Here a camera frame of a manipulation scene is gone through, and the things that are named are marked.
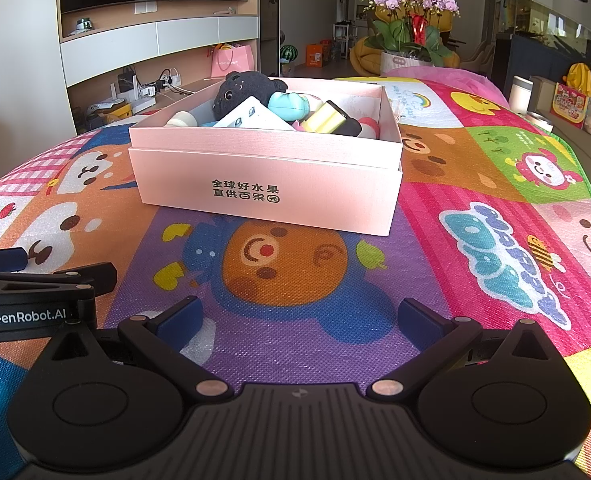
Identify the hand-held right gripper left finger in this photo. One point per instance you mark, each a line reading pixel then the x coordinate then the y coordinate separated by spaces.
pixel 180 317

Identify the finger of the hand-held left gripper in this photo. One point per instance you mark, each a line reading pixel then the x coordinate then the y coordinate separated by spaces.
pixel 85 277
pixel 0 260

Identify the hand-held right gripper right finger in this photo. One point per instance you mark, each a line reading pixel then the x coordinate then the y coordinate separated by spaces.
pixel 420 319

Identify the pink cardboard box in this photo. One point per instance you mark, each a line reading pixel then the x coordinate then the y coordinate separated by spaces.
pixel 255 170

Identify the black plush toy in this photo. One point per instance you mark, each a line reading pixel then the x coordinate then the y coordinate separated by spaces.
pixel 245 90

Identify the colourful cartoon play mat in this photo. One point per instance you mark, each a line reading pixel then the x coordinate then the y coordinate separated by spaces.
pixel 300 270

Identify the yellow shelf item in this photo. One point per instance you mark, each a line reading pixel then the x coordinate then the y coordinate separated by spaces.
pixel 108 111

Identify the cream bottle toy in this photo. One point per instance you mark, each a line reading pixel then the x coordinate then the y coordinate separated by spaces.
pixel 181 120

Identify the white router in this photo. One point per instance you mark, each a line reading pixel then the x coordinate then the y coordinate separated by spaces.
pixel 135 87

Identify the pink round toy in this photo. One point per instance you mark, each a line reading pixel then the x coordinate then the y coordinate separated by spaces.
pixel 369 128

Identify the white box toy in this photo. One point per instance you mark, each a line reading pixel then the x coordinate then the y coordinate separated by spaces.
pixel 255 117

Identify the yellow black toy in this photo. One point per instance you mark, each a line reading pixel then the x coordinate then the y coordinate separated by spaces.
pixel 328 120

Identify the beige sofa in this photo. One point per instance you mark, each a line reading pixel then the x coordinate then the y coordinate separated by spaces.
pixel 575 160

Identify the glass jar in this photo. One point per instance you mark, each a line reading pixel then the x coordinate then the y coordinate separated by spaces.
pixel 538 121

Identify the white wooden television cabinet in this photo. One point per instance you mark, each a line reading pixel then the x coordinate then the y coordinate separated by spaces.
pixel 125 45

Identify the pink cloth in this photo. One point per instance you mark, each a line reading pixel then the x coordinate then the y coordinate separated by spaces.
pixel 445 82

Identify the teal toy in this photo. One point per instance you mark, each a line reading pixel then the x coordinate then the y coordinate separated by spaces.
pixel 288 105

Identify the red printed gift bag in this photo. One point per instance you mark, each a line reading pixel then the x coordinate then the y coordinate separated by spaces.
pixel 569 105

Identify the pink paper bag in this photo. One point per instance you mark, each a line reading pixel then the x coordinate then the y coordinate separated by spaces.
pixel 231 60

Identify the watermelon ball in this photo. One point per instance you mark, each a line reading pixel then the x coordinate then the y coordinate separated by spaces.
pixel 288 54

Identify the dark aquarium cabinet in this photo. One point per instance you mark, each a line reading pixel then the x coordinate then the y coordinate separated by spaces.
pixel 535 57

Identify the yellow backpack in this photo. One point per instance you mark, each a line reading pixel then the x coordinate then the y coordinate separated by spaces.
pixel 581 80

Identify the pink orchid plant in pot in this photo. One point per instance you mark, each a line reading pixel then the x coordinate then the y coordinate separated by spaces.
pixel 408 25

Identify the glass aquarium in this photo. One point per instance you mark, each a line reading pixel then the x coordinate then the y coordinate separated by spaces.
pixel 550 15

